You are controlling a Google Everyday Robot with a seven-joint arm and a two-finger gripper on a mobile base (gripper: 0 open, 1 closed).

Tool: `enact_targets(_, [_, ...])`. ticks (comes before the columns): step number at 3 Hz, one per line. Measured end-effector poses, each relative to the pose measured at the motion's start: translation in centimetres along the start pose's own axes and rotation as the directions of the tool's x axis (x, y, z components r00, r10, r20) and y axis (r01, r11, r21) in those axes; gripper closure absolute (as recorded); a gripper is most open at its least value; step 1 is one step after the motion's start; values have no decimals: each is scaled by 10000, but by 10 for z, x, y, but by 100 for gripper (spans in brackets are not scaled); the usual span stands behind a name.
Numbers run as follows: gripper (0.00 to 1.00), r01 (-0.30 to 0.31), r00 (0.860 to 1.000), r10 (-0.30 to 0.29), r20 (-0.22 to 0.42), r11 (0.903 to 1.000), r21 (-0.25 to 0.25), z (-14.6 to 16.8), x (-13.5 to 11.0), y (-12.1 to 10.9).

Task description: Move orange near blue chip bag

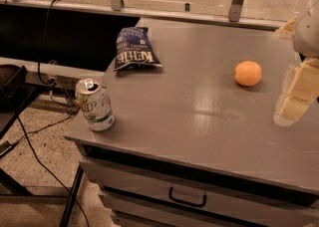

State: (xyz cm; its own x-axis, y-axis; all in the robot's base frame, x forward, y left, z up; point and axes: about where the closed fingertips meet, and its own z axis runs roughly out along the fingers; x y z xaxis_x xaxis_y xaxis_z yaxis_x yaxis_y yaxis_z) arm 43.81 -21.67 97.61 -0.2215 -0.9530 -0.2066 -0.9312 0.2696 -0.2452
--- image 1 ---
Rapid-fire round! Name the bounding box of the grey lower drawer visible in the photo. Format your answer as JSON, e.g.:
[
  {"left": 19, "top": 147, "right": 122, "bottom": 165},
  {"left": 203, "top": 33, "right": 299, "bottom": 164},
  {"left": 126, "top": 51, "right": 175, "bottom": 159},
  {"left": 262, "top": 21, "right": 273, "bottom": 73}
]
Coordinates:
[{"left": 99, "top": 190, "right": 267, "bottom": 227}]

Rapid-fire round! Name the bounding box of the orange fruit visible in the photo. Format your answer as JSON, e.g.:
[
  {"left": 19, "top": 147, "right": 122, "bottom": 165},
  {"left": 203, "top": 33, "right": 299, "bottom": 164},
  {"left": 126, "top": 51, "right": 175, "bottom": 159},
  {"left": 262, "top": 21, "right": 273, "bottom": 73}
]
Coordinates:
[{"left": 234, "top": 61, "right": 262, "bottom": 87}]

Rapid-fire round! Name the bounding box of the black cable on floor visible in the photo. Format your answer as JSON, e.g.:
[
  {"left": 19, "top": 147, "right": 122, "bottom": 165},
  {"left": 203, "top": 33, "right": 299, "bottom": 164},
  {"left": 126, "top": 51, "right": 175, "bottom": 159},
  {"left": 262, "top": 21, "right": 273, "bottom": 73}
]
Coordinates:
[{"left": 16, "top": 0, "right": 91, "bottom": 227}]

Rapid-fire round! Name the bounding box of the grey drawer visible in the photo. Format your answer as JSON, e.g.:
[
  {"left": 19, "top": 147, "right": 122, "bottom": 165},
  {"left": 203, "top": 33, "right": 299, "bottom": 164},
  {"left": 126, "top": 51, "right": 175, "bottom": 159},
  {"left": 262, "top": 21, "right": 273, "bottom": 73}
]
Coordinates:
[
  {"left": 80, "top": 157, "right": 318, "bottom": 227},
  {"left": 99, "top": 190, "right": 267, "bottom": 227}
]

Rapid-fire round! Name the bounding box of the black side table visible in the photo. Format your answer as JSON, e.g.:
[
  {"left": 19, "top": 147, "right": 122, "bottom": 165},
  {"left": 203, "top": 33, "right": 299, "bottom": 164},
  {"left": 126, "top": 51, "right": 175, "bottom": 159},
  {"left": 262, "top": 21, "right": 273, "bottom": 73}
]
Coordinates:
[{"left": 0, "top": 64, "right": 36, "bottom": 196}]

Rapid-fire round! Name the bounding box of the grey upper drawer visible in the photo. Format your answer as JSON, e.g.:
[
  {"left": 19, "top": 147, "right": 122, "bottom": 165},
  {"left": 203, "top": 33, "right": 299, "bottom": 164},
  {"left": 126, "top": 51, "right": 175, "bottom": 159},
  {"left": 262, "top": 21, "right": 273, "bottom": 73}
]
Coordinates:
[{"left": 80, "top": 157, "right": 318, "bottom": 227}]

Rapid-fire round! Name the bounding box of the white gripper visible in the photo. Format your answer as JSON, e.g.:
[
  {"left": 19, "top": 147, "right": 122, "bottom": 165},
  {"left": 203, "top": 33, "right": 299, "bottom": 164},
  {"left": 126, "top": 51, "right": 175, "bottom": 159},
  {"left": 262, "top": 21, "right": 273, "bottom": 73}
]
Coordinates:
[{"left": 273, "top": 2, "right": 319, "bottom": 126}]

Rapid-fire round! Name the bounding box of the green white soda can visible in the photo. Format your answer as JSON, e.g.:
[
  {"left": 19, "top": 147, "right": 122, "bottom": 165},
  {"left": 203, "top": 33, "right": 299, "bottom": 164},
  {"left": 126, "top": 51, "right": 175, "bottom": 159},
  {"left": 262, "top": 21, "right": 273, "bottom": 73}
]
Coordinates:
[{"left": 76, "top": 77, "right": 115, "bottom": 131}]

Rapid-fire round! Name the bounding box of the black drawer handle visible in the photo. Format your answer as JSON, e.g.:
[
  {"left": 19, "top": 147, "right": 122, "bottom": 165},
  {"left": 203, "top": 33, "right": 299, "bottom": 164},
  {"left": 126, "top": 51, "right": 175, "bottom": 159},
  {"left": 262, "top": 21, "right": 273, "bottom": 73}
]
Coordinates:
[{"left": 168, "top": 187, "right": 207, "bottom": 208}]

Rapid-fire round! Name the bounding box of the blue kettle chip bag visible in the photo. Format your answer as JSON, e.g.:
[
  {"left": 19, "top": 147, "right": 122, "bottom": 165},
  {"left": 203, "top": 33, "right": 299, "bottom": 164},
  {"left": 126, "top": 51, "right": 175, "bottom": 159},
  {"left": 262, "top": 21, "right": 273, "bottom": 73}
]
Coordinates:
[{"left": 114, "top": 27, "right": 161, "bottom": 71}]

